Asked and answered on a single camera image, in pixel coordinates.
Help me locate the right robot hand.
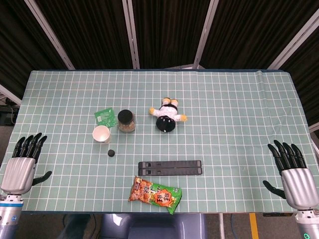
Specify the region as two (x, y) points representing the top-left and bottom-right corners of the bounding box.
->
(263, 139), (319, 209)

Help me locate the green grid table mat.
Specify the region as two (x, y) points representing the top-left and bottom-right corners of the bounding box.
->
(0, 69), (319, 214)

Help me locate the green foil sachet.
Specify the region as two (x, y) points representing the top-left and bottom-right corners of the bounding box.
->
(94, 107), (118, 128)

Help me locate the white paper cup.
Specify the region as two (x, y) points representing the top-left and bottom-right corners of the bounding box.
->
(92, 125), (112, 144)

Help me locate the orange green snack bag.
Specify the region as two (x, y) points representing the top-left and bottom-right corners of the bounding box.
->
(128, 176), (182, 216)

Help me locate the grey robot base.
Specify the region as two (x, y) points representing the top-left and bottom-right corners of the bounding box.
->
(99, 213), (208, 239)

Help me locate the glass jar with black lid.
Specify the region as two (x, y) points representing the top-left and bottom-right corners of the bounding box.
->
(117, 110), (136, 133)

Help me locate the plush doll with black hat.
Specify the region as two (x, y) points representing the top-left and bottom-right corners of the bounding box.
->
(149, 98), (188, 133)

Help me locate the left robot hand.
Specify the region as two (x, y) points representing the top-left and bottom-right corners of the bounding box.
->
(0, 132), (53, 195)

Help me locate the white partition frame post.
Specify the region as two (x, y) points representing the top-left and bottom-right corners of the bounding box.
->
(121, 0), (141, 70)
(193, 0), (220, 69)
(266, 11), (319, 70)
(24, 0), (76, 70)
(0, 84), (22, 106)

